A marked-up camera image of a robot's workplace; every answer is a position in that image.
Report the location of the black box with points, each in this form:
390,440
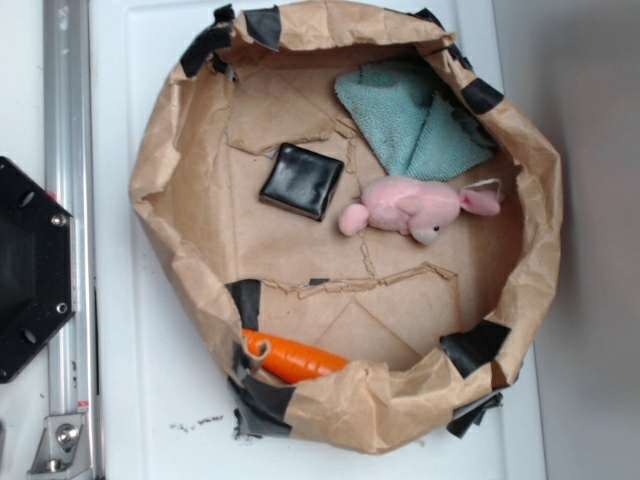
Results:
302,182

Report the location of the brown paper bag container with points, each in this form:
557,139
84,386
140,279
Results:
427,331

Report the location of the pink plush bunny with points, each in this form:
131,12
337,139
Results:
420,209

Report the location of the orange toy carrot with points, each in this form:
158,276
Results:
289,360

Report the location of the teal microfiber cloth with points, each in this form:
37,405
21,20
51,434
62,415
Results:
412,120

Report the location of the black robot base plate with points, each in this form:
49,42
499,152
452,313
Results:
37,296

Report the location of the metal corner bracket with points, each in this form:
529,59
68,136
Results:
63,450

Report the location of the aluminium extrusion rail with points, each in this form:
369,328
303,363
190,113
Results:
73,366

